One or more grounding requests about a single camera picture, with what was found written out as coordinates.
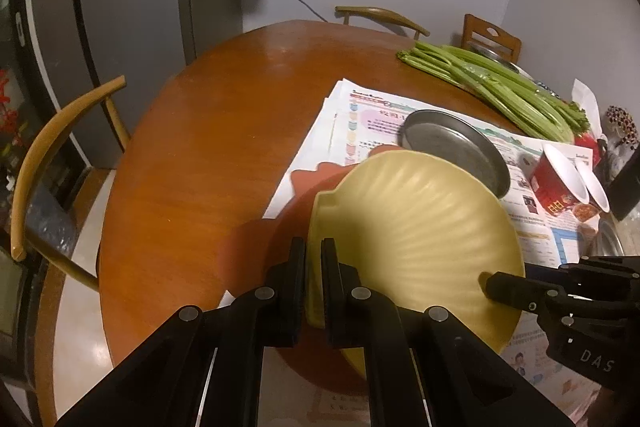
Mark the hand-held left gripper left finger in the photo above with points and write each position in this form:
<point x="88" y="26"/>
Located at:
<point x="299" y="292"/>

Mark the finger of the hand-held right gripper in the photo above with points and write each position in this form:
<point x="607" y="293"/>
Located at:
<point x="510" y="289"/>
<point x="600" y="268"/>

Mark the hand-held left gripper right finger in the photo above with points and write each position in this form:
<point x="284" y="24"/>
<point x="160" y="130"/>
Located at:
<point x="328" y="292"/>

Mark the yellow shell-shaped plate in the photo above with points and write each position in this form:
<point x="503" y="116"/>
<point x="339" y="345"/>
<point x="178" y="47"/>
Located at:
<point x="415" y="237"/>

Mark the round metal plate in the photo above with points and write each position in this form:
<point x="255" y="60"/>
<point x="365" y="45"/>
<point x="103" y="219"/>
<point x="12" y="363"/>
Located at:
<point x="450" y="142"/>

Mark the steel bowl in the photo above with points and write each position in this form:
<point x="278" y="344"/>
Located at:
<point x="607" y="239"/>

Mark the white paper bowl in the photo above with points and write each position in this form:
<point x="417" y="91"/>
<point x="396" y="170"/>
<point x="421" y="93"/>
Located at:
<point x="595" y="189"/>

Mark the red paper cup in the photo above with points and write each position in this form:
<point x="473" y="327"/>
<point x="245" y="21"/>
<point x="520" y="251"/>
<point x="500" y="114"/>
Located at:
<point x="550" y="187"/>

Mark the orange scalloped plate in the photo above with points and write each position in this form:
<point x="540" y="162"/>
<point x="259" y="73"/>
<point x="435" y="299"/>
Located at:
<point x="310" y="192"/>

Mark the polka dot ornament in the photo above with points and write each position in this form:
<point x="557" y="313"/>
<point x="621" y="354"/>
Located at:
<point x="621" y="122"/>

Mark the red tissue box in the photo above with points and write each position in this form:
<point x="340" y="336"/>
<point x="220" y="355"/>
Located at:
<point x="586" y="107"/>

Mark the printed newspaper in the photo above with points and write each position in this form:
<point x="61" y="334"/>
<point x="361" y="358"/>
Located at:
<point x="365" y="117"/>

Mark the blue patterned bowl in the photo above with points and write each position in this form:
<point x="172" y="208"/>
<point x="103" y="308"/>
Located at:
<point x="545" y="88"/>

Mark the leafy celery bunch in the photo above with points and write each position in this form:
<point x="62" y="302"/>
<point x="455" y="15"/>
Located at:
<point x="500" y="69"/>

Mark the large metal bowl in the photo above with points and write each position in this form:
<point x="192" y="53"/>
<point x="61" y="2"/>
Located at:
<point x="492" y="56"/>

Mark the straight-backed wooden chair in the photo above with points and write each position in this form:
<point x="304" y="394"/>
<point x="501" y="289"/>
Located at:
<point x="490" y="38"/>

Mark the curved wooden armchair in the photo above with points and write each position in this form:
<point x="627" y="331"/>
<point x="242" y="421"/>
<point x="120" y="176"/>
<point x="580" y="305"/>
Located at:
<point x="380" y="13"/>
<point x="45" y="142"/>

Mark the grey refrigerator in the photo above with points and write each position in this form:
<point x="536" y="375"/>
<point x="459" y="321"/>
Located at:
<point x="135" y="7"/>

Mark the dark glass cabinet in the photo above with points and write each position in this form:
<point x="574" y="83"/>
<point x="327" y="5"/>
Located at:
<point x="20" y="107"/>

